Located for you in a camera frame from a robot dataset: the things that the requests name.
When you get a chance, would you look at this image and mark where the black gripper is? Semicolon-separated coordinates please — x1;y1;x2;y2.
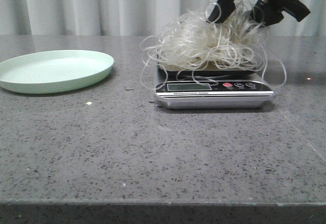
208;0;311;26

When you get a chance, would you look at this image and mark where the white translucent vermicelli bundle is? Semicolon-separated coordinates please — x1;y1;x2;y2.
140;0;287;91

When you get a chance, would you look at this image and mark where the black silver kitchen scale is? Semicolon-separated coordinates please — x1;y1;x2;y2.
155;64;275;109

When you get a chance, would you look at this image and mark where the light green round plate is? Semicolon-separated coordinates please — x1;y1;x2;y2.
1;50;114;94

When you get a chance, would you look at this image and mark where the white pleated curtain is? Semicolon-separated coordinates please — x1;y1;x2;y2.
0;0;326;37

